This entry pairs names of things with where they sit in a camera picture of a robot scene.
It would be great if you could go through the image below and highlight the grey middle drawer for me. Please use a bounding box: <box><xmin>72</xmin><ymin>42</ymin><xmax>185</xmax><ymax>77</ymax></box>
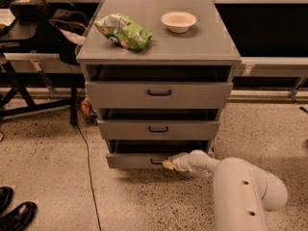
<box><xmin>98</xmin><ymin>109</ymin><xmax>219</xmax><ymax>141</ymax></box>

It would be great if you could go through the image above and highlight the red object behind cabinet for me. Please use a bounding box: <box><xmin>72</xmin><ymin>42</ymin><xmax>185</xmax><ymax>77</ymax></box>
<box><xmin>80</xmin><ymin>96</ymin><xmax>97</xmax><ymax>123</ymax></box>

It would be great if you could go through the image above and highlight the grey drawer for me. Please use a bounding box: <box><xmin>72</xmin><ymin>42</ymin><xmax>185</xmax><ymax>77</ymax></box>
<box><xmin>98</xmin><ymin>109</ymin><xmax>219</xmax><ymax>141</ymax></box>
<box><xmin>86</xmin><ymin>65</ymin><xmax>232</xmax><ymax>109</ymax></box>
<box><xmin>106</xmin><ymin>140</ymin><xmax>211</xmax><ymax>169</ymax></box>

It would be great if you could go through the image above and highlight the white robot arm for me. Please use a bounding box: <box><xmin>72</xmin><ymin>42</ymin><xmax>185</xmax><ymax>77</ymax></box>
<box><xmin>163</xmin><ymin>150</ymin><xmax>288</xmax><ymax>231</ymax></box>

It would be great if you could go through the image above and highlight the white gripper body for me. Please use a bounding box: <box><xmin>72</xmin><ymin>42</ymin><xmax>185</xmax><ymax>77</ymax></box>
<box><xmin>172</xmin><ymin>153</ymin><xmax>193</xmax><ymax>171</ymax></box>

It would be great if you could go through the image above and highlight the black left shoe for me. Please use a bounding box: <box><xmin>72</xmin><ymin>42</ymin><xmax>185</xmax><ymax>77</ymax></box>
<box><xmin>0</xmin><ymin>186</ymin><xmax>13</xmax><ymax>213</ymax></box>

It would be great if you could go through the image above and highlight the grey drawer cabinet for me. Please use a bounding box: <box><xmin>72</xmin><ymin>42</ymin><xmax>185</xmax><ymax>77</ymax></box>
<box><xmin>75</xmin><ymin>0</ymin><xmax>242</xmax><ymax>161</ymax></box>

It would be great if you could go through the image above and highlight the white paper bowl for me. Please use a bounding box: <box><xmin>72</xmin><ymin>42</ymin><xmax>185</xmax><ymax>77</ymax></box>
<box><xmin>161</xmin><ymin>12</ymin><xmax>196</xmax><ymax>34</ymax></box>

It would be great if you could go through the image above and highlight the grey top drawer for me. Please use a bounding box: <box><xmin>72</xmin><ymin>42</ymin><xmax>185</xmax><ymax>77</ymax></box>
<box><xmin>86</xmin><ymin>65</ymin><xmax>232</xmax><ymax>109</ymax></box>

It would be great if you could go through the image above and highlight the black folding table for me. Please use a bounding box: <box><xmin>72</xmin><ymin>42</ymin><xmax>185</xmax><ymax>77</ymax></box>
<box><xmin>0</xmin><ymin>12</ymin><xmax>77</xmax><ymax>125</ymax></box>

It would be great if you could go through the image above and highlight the black floor cable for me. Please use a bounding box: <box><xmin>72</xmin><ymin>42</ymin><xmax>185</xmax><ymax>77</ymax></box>
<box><xmin>75</xmin><ymin>113</ymin><xmax>102</xmax><ymax>231</ymax></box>

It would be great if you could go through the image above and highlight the grey bottom drawer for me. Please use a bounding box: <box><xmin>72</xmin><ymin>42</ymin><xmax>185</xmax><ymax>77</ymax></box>
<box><xmin>106</xmin><ymin>140</ymin><xmax>211</xmax><ymax>169</ymax></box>

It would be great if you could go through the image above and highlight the black bag on table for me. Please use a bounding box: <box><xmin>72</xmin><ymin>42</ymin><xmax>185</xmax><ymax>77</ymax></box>
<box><xmin>10</xmin><ymin>0</ymin><xmax>48</xmax><ymax>21</ymax></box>

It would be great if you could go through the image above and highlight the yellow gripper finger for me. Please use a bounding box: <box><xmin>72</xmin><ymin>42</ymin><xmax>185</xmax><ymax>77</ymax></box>
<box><xmin>162</xmin><ymin>159</ymin><xmax>174</xmax><ymax>170</ymax></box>

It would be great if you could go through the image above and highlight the green chip bag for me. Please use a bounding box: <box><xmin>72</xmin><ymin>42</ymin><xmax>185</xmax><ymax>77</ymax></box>
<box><xmin>94</xmin><ymin>13</ymin><xmax>153</xmax><ymax>50</ymax></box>

